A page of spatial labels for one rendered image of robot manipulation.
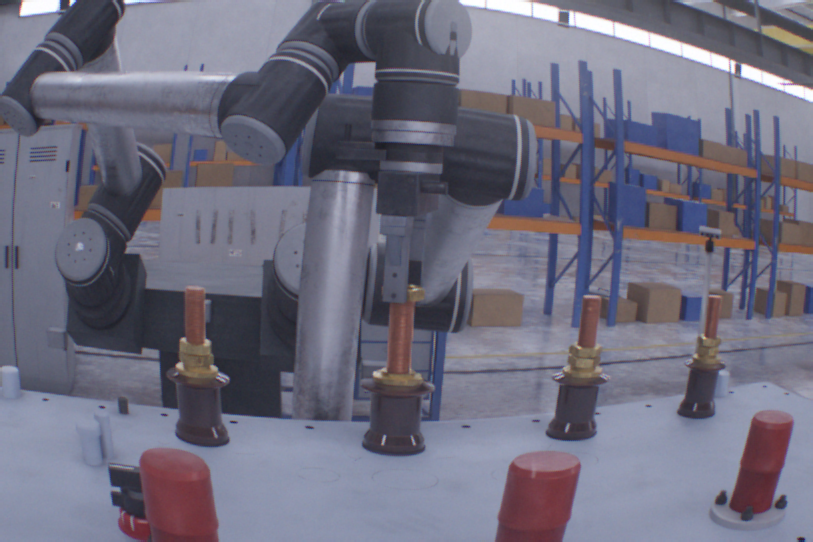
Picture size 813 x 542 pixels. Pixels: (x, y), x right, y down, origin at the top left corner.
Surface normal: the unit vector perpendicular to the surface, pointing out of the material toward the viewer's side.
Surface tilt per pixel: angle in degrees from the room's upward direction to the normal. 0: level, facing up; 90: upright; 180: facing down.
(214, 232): 90
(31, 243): 90
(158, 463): 3
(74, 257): 60
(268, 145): 142
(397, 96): 90
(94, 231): 56
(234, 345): 90
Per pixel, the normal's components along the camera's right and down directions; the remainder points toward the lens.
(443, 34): 0.80, 0.13
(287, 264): 0.02, -0.35
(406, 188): -0.22, 0.11
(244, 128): -0.41, 0.76
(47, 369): 0.26, 0.15
